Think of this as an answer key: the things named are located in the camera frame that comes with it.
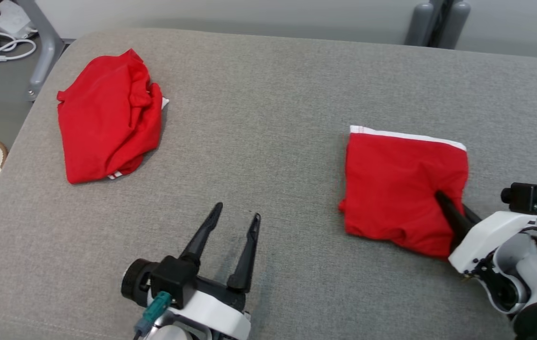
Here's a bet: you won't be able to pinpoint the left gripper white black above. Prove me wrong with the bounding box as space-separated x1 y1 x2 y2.
121 202 262 340

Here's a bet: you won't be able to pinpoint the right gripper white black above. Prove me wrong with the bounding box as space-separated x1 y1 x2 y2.
435 190 537 275

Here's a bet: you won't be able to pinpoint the red shorts white waistband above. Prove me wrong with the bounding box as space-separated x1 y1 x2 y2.
338 125 469 259

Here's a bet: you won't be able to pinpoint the red Bulls jersey white sleeves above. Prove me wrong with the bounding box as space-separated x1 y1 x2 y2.
57 49 170 185

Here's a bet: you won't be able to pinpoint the grey metal desk leg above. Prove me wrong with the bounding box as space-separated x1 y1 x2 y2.
11 0 67 102

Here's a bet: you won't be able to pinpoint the white electrical box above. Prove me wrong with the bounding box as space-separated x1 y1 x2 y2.
0 0 38 39

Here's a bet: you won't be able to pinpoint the grey partition post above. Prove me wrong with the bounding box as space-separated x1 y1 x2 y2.
404 0 472 50

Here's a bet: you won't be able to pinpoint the white power cable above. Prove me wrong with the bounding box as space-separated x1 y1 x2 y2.
0 26 37 64

